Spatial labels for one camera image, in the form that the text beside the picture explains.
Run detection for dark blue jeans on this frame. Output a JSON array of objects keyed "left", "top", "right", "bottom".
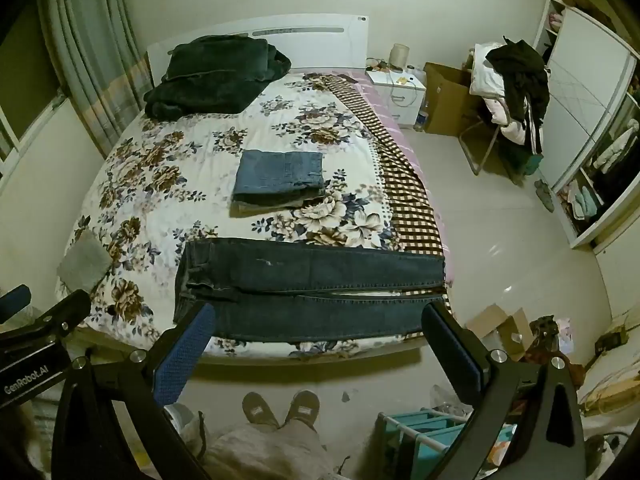
[{"left": 174, "top": 237, "right": 445, "bottom": 344}]

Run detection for open cardboard box floor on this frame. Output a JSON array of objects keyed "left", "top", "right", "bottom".
[{"left": 465, "top": 304, "right": 534, "bottom": 361}]

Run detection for grey folded cloth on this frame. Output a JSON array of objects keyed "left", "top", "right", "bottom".
[{"left": 58, "top": 230, "right": 113, "bottom": 292}]

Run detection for person legs beige trousers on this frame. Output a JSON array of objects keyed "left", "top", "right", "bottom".
[{"left": 180, "top": 390, "right": 334, "bottom": 480}]

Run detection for white wardrobe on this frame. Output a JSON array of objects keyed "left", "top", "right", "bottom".
[{"left": 535, "top": 0, "right": 639, "bottom": 248}]

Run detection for folded blue jeans stack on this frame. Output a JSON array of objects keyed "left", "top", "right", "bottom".
[{"left": 232, "top": 150, "right": 326, "bottom": 209}]

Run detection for cardboard box by nightstand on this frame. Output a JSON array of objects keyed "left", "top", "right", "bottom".
[{"left": 424, "top": 63, "right": 482, "bottom": 136}]

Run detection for grey green curtain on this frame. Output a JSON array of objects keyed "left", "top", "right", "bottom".
[{"left": 38, "top": 0, "right": 152, "bottom": 156}]

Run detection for chair with clothes pile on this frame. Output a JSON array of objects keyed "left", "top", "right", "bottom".
[{"left": 468, "top": 38, "right": 550, "bottom": 181}]

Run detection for floral bed blanket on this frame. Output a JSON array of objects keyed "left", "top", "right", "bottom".
[{"left": 55, "top": 73, "right": 448, "bottom": 363}]

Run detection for dark green folded blanket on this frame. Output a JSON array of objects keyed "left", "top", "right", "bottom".
[{"left": 144, "top": 35, "right": 292, "bottom": 122}]

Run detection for white nightstand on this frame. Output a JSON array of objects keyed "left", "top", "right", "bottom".
[{"left": 367, "top": 70, "right": 426, "bottom": 127}]

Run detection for cream thread spool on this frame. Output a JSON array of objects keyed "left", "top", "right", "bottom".
[{"left": 388, "top": 44, "right": 410, "bottom": 70}]

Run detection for white headboard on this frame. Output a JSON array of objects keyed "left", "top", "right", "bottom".
[{"left": 146, "top": 13, "right": 370, "bottom": 84}]

